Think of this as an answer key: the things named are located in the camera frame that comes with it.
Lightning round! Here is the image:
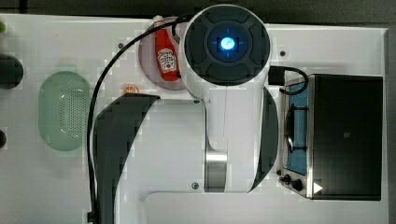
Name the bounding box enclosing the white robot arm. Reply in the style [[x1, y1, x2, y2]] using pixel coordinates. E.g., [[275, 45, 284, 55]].
[[92, 5, 278, 224]]

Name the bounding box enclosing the red ketchup bottle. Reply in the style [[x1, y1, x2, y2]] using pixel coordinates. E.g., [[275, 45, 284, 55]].
[[154, 28, 178, 82]]

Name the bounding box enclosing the grey oval plate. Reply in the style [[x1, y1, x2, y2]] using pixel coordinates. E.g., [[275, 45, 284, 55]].
[[138, 26, 186, 91]]

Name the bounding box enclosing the green perforated colander basket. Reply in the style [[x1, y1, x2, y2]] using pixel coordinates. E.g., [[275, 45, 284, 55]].
[[38, 71, 91, 152]]

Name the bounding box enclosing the black toaster oven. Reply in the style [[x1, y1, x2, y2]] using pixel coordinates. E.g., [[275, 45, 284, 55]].
[[276, 74, 383, 201]]

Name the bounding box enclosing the large black cylindrical container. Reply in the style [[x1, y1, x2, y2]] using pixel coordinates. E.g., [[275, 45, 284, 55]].
[[0, 53, 23, 90]]

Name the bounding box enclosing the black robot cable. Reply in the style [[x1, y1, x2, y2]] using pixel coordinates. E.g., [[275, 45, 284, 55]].
[[86, 12, 309, 224]]

